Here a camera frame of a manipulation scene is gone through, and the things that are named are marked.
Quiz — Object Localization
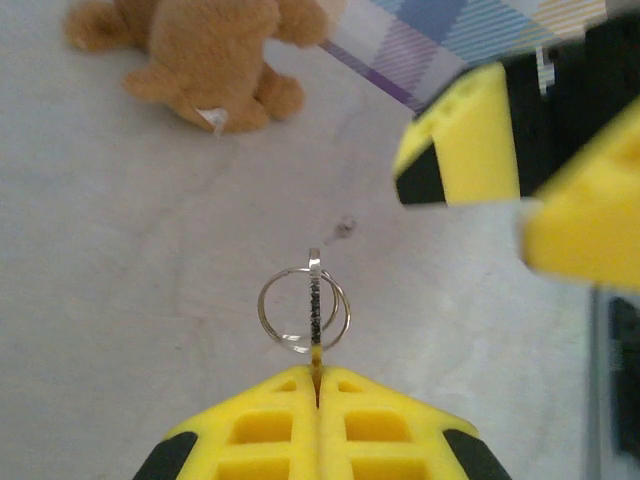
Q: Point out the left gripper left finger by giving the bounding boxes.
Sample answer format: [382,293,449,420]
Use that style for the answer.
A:
[132,364,321,480]

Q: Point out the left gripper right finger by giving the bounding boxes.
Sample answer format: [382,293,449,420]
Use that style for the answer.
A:
[319,364,512,480]

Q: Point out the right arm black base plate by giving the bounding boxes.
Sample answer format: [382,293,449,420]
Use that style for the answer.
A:
[610,295,640,464]

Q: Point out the key with ring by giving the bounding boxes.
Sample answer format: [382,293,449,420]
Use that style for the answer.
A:
[256,246,352,384]

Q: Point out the brown teddy bear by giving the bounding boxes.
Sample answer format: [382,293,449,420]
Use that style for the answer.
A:
[62,0,331,137]

